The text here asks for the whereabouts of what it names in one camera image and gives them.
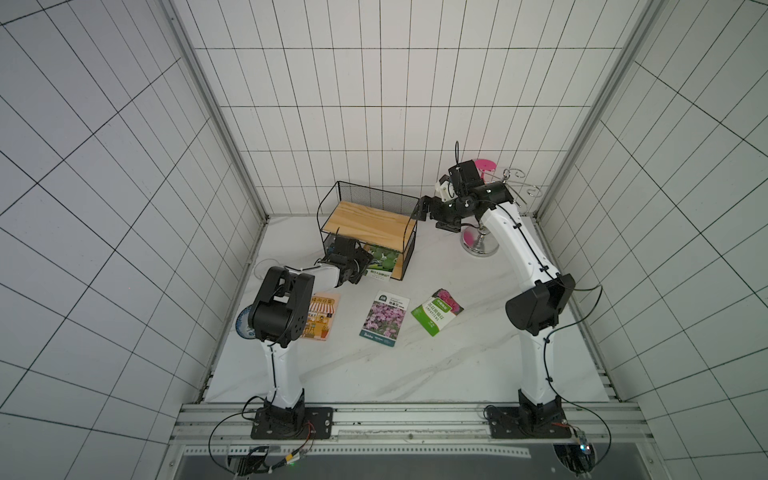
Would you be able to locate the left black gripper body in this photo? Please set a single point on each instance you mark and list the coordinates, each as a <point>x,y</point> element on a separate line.
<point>359,263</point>

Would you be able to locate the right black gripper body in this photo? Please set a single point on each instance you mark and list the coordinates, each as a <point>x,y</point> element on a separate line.
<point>433,209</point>

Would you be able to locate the green vegetable seed bag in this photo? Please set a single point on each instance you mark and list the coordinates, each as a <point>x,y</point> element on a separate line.
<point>383,262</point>

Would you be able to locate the orange striped seed bag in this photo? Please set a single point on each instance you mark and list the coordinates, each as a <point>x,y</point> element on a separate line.
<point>322,311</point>

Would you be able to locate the purple flower seed bag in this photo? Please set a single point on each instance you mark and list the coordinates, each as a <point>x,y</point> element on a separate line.
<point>385,318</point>

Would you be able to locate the green white impatiens seed bag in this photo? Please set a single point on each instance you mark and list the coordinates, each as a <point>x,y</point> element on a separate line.
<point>434,315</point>

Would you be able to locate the green pink flower seed bag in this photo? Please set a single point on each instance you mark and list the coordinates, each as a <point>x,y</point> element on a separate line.
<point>448,299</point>

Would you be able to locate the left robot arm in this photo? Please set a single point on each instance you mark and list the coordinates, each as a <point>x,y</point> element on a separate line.
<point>279,313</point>

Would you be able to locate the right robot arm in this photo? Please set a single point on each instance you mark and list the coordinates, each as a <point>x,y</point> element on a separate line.
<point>535,311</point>

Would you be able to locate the small electronics board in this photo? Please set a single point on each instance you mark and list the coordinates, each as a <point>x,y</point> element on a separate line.
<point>579,459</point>

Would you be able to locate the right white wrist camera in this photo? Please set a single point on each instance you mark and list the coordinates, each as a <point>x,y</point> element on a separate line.
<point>444,188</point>

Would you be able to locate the black wire mesh shelf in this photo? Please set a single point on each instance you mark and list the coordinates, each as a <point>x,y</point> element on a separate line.
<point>371,215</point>

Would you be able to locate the silver wire rack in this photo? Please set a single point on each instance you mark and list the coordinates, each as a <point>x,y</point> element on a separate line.
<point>527,195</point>

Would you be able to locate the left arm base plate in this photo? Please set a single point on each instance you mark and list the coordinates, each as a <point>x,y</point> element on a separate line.
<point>272,423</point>

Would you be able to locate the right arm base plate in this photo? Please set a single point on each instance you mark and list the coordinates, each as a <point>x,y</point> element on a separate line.
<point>525,422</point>

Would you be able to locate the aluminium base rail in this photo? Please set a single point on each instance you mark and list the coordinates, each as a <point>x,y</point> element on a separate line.
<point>412,441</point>

